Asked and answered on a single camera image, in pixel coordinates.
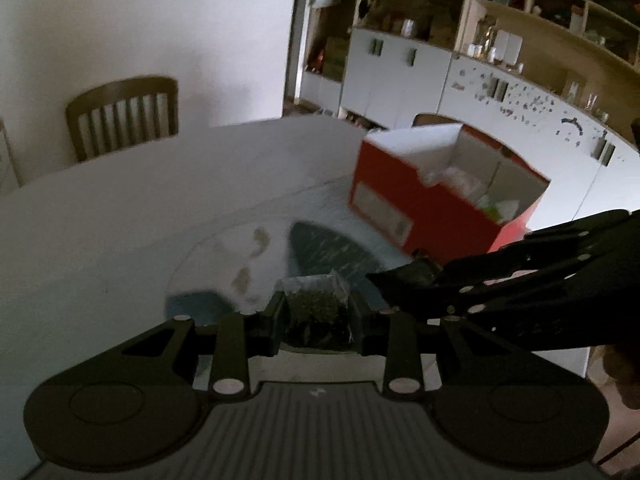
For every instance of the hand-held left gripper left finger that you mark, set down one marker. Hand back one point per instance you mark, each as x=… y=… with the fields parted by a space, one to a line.
x=279 y=325

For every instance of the wooden chair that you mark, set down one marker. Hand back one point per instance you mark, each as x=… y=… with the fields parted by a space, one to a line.
x=125 y=87
x=435 y=119

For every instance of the white wall cabinets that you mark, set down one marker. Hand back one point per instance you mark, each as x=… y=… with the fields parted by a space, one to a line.
x=390 y=85

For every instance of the round patterned placemat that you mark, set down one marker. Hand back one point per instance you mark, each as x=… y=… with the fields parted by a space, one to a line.
x=320 y=245

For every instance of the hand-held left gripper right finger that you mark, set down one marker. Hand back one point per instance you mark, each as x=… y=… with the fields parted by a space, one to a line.
x=359 y=325

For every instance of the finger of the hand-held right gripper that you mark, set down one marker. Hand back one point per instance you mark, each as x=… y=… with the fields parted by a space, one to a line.
x=435 y=310
x=420 y=275

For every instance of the person's right hand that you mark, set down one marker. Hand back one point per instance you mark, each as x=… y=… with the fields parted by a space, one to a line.
x=625 y=375

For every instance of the green tea packet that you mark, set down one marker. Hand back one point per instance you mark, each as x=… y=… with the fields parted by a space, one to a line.
x=312 y=310

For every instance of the white table desktop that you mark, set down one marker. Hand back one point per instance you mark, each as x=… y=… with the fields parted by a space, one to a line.
x=125 y=220

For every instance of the red cardboard box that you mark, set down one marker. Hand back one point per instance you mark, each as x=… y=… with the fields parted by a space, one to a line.
x=385 y=195

